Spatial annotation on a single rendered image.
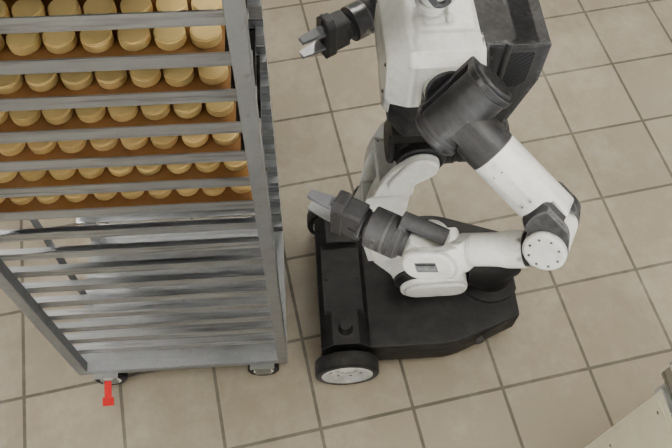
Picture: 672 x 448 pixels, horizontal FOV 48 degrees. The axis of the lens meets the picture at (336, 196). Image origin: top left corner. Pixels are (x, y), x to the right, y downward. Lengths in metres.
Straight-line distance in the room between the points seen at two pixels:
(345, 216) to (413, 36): 0.38
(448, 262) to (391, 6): 0.50
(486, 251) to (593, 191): 1.58
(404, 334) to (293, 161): 0.86
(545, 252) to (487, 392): 1.24
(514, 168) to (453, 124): 0.13
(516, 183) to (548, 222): 0.09
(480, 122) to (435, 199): 1.52
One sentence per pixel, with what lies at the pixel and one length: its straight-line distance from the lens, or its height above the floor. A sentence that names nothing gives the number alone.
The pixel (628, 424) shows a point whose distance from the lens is 1.97.
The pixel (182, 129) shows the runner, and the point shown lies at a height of 1.32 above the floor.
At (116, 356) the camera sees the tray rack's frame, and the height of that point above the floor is 0.15.
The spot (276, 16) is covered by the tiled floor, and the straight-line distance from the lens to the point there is 3.35.
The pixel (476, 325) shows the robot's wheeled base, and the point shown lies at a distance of 2.44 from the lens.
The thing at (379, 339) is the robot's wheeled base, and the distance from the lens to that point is 2.38.
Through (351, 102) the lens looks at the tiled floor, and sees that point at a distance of 3.04.
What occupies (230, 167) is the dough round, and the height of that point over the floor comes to 1.14.
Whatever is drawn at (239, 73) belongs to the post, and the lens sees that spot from 1.18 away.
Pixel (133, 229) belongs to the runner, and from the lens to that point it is 1.67.
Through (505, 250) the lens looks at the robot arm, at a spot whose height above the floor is 1.16.
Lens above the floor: 2.40
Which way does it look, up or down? 59 degrees down
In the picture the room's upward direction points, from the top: 2 degrees clockwise
